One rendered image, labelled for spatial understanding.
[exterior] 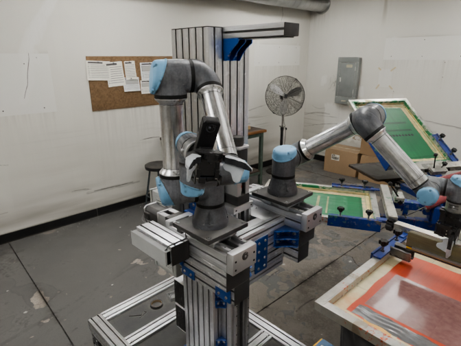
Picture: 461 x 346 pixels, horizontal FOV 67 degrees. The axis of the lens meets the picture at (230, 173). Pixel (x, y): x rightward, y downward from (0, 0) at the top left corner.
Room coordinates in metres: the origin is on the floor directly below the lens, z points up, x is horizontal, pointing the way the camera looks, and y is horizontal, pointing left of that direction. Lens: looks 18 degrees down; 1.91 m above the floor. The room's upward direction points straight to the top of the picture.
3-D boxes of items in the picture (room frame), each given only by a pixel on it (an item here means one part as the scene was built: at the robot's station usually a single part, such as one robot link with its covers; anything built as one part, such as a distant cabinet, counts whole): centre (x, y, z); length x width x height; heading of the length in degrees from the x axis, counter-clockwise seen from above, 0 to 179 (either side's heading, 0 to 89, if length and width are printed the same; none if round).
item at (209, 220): (1.32, 0.08, 1.31); 0.15 x 0.15 x 0.10
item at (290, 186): (1.68, -0.27, 1.31); 0.15 x 0.15 x 0.10
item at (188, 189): (1.04, 0.10, 1.56); 0.11 x 0.08 x 0.11; 109
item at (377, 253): (1.59, -0.81, 0.98); 0.30 x 0.05 x 0.07; 132
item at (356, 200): (2.20, -0.73, 1.05); 1.08 x 0.61 x 0.23; 72
